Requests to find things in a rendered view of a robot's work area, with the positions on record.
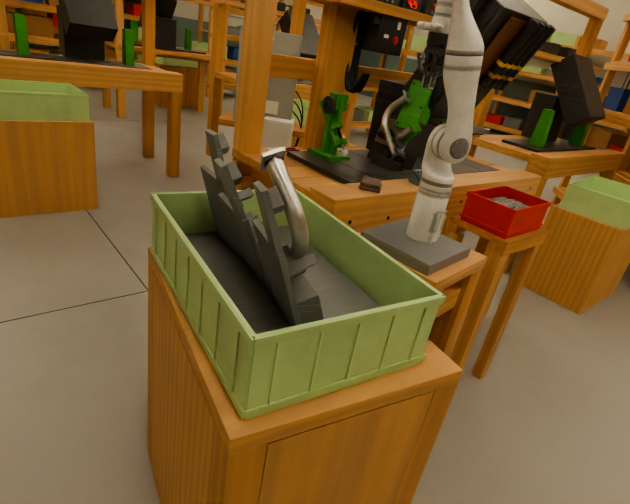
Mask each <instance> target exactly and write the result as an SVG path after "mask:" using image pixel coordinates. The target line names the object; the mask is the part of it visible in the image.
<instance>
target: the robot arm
mask: <svg viewBox="0 0 630 504"><path fill-rule="evenodd" d="M416 28H417V29H422V30H429V33H428V37H427V41H426V43H427V46H426V48H425V49H424V51H423V52H421V53H420V52H418V53H417V61H418V69H419V71H421V72H422V73H423V77H422V81H421V87H423V88H426V87H427V85H428V87H427V88H428V89H433V88H434V87H435V84H436V80H437V77H438V76H443V82H444V88H445V93H446V97H447V104H448V117H447V123H446V124H441V125H438V126H437V127H436V128H434V129H433V131H432V132H431V134H430V136H429V138H428V141H427V144H426V148H425V153H424V157H423V161H422V176H421V180H420V184H419V187H418V191H417V194H416V198H415V202H414V205H413V209H412V212H411V216H410V220H409V223H408V226H407V231H406V235H407V236H408V237H410V238H411V239H413V240H416V241H419V242H423V243H428V244H432V243H434V242H436V241H437V240H439V236H440V233H441V230H442V227H443V224H444V221H445V217H446V214H447V210H446V207H447V203H448V200H449V197H450V194H451V191H452V187H453V184H454V181H455V176H454V174H453V172H452V168H451V164H457V163H460V162H462V161H463V160H464V159H465V158H466V157H467V155H468V153H469V151H470V148H471V144H472V134H473V118H474V108H475V102H476V95H477V89H478V82H479V77H480V72H481V67H482V61H483V55H484V42H483V39H482V36H481V33H480V31H479V29H478V27H477V24H476V22H475V20H474V17H473V15H472V11H471V8H470V3H469V0H437V4H436V8H435V12H434V16H433V18H432V21H431V22H422V21H419V22H418V23H417V27H416ZM425 58H426V59H425ZM443 61H444V63H443V64H442V62H443ZM428 63H430V64H428ZM431 69H432V72H431ZM430 72H431V76H429V74H430ZM429 77H430V79H429ZM428 81H429V83H428Z"/></svg>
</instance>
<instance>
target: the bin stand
mask: <svg viewBox="0 0 630 504"><path fill-rule="evenodd" d="M460 218H461V216H453V217H451V219H450V223H449V226H448V229H447V230H449V231H448V235H447V237H449V238H451V239H453V240H455V241H458V242H460V243H462V240H463V237H464V233H462V232H463V231H470V232H472V233H474V234H476V235H478V236H480V237H479V240H478V243H477V246H476V249H475V251H476V252H478V253H480V254H483V255H485V256H487V257H488V255H489V257H488V259H487V262H486V265H485V267H484V270H483V268H482V269H481V271H480V274H479V277H478V279H477V282H476V285H475V287H474V290H473V293H472V295H471V298H470V301H469V303H468V306H467V309H466V312H465V314H464V317H463V320H462V322H461V325H460V328H459V330H458V333H457V336H456V338H455V341H454V344H453V347H452V349H451V352H450V354H451V353H452V351H453V353H452V356H451V358H450V359H451V360H452V361H454V362H455V363H456V364H457V365H458V366H459V367H460V368H461V369H463V367H464V364H465V362H466V359H467V357H468V354H469V352H470V349H471V347H472V344H473V341H474V339H475V336H476V334H477V331H478V329H479V326H480V324H481V321H482V319H483V316H484V314H485V311H486V309H487V306H488V303H489V301H490V298H491V296H492V293H493V291H494V288H495V286H496V283H497V281H498V278H499V276H500V273H501V270H502V268H503V265H504V263H505V260H506V258H507V255H510V254H513V253H516V252H519V251H521V252H520V255H519V257H518V260H517V262H516V265H515V267H514V270H513V272H512V275H511V277H510V279H509V282H508V284H507V287H506V289H505V292H504V294H503V297H502V299H501V302H500V304H499V306H498V309H497V311H496V314H495V316H494V319H493V321H492V324H491V326H490V329H489V331H488V333H487V336H486V338H485V341H484V343H483V346H482V348H481V351H480V353H479V356H478V358H477V360H476V363H475V365H474V368H473V370H472V373H471V374H472V375H474V376H475V377H476V378H478V379H481V378H483V377H484V376H485V374H486V372H487V370H488V367H489V365H490V362H491V360H492V358H493V355H494V353H495V351H496V348H497V346H498V344H499V341H500V339H501V337H502V334H503V332H504V330H505V327H506V325H507V323H508V320H509V318H510V316H511V313H512V311H513V308H514V306H515V304H516V301H517V299H518V297H519V294H520V292H521V290H522V287H523V285H524V283H525V280H526V278H527V276H528V273H529V271H530V269H531V266H532V264H533V261H534V259H535V257H536V254H537V252H538V250H539V247H540V245H541V244H543V242H544V240H545V238H546V235H547V233H548V231H546V230H543V229H541V228H539V229H537V230H534V231H531V232H527V233H524V234H521V235H518V236H514V237H511V238H508V239H503V238H500V237H498V236H496V235H494V234H492V233H489V232H487V231H485V230H483V229H480V228H478V227H476V226H474V225H472V224H469V223H467V222H465V221H463V220H460ZM493 243H495V244H497V245H496V247H495V250H493V251H490V249H491V247H492V244H493ZM489 252H490V254H489ZM482 271H483V273H482ZM481 273H482V275H481ZM480 276H481V278H480ZM479 279H480V281H479ZM478 281H479V283H478ZM477 284H478V286H477ZM476 287H477V289H476ZM475 289H476V291H475ZM474 292H475V294H474ZM473 295H474V297H473ZM472 297H473V299H472ZM471 300H472V302H471ZM470 303H471V305H470ZM469 306H470V307H469ZM468 308H469V310H468ZM467 311H468V313H467ZM466 314H467V315H466ZM465 316H466V318H465ZM464 319H465V321H464ZM463 322H464V324H463ZM462 324H463V326H462ZM461 327H462V329H461ZM460 330H461V332H460ZM459 332H460V334H459ZM458 335H459V337H458ZM457 338H458V340H457ZM456 340H457V342H456ZM455 343H456V345H455ZM454 346H455V348H454ZM453 348H454V350H453Z"/></svg>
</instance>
